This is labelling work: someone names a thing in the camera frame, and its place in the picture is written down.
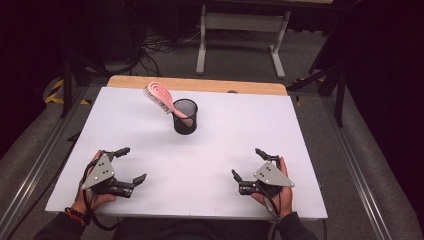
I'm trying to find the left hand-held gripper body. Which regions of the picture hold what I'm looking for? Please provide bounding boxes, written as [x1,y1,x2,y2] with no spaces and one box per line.
[81,153,136,198]

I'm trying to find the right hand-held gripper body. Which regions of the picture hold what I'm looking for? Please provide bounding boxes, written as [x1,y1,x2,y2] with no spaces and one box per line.
[238,161,296,198]

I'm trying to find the black mesh pen cup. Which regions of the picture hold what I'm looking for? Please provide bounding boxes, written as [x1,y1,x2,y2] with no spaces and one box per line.
[172,98,199,136]

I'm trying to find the pink hairbrush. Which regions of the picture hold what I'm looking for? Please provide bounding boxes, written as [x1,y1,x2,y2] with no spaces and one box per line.
[143,81,194,128]

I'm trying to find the person's left hand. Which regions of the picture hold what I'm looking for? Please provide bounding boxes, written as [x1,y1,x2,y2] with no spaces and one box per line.
[71,149,118,214]

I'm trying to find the person's right hand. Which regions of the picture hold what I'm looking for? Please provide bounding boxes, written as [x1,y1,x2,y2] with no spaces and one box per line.
[250,156,296,219]

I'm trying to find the white table cover sheet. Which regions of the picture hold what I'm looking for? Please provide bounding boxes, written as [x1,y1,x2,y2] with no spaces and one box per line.
[44,86,328,220]

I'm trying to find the black metal stand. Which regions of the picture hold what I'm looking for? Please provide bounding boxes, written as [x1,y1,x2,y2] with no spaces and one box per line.
[286,63,348,128]
[59,54,113,119]

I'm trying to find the yellow black hazard tape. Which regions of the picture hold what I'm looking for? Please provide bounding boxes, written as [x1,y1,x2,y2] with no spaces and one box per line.
[44,77,93,106]

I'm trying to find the white metal stand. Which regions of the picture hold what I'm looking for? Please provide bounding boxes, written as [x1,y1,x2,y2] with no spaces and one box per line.
[195,0,334,79]

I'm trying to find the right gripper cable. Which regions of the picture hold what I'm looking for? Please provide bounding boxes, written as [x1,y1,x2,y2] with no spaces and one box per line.
[259,184,283,240]

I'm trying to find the beaded bracelet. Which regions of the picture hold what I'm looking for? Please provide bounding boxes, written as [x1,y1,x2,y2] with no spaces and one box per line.
[64,207,88,226]

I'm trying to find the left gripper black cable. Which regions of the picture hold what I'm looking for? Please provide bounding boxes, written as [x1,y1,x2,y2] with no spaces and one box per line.
[78,161,122,232]

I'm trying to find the aluminium rail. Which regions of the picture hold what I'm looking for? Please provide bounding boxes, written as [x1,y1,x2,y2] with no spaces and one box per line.
[320,95,396,240]
[0,85,88,236]

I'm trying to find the bundle of floor cables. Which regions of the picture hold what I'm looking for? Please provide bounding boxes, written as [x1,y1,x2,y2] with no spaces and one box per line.
[131,28,203,78]

